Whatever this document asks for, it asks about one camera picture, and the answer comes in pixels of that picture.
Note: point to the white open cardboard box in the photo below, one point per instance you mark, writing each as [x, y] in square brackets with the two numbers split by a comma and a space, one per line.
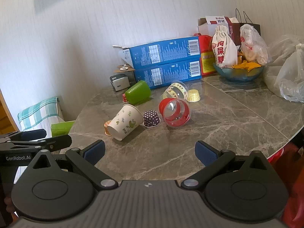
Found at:
[203, 27]

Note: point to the wooden door frame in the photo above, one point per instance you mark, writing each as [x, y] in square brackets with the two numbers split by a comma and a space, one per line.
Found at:
[4, 118]

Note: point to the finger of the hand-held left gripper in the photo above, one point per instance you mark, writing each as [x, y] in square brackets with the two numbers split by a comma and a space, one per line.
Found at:
[33, 134]
[58, 142]

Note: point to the purple dotted cupcake liner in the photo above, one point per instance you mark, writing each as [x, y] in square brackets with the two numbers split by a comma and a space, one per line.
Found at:
[151, 119]

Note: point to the clear cup with printed band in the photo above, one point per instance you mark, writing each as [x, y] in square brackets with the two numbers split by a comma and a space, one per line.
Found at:
[177, 86]

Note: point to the yellow cupcake liner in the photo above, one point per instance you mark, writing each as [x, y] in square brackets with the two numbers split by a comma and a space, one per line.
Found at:
[192, 96]

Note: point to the blue cardboard box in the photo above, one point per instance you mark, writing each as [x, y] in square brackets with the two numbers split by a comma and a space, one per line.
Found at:
[166, 74]

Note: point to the blue glass bowl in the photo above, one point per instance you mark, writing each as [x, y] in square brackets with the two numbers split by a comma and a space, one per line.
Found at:
[237, 76]

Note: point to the red cupcake liner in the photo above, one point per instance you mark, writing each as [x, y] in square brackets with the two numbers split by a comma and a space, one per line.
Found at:
[124, 97]

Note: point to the teal checkered cloth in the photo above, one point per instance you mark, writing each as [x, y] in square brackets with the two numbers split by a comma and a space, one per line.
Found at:
[35, 114]

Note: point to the green box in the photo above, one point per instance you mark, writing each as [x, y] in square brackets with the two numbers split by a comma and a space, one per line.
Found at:
[61, 128]

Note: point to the clear plastic bag with food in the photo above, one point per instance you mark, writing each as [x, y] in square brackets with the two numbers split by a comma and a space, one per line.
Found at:
[251, 45]

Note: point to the green plastic cup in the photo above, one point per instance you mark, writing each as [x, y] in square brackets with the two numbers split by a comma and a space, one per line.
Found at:
[137, 92]

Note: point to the upper blue box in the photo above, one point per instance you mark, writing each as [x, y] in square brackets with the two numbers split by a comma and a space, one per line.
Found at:
[161, 51]

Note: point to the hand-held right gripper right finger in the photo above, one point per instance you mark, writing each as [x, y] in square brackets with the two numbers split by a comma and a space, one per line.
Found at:
[204, 154]

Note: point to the clear cup with red bands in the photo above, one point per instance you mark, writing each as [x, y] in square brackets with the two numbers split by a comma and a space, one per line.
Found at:
[163, 106]

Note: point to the red box yellow label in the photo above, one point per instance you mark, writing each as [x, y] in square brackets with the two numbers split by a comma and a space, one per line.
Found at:
[206, 63]

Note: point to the white chair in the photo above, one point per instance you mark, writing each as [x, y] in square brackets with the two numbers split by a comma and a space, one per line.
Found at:
[48, 126]

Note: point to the white floral paper cup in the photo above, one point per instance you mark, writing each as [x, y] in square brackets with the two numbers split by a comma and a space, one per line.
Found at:
[125, 122]

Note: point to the red plastic bag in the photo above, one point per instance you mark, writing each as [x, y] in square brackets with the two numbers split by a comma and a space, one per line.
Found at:
[294, 182]

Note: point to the large translucent plastic bag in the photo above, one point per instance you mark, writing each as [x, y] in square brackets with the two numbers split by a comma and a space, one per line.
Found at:
[289, 76]

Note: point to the orange cupcake liner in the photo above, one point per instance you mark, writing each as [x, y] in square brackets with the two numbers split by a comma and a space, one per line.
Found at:
[107, 127]

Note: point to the grey black small device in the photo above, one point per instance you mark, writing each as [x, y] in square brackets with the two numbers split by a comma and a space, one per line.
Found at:
[120, 83]

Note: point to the orange snack pieces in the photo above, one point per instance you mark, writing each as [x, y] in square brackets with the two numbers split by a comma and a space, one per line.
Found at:
[247, 65]

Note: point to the red white carton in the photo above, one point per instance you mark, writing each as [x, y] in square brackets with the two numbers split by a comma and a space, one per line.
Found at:
[231, 28]

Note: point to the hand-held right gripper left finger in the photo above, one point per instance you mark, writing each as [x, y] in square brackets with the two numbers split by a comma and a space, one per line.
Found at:
[96, 151]

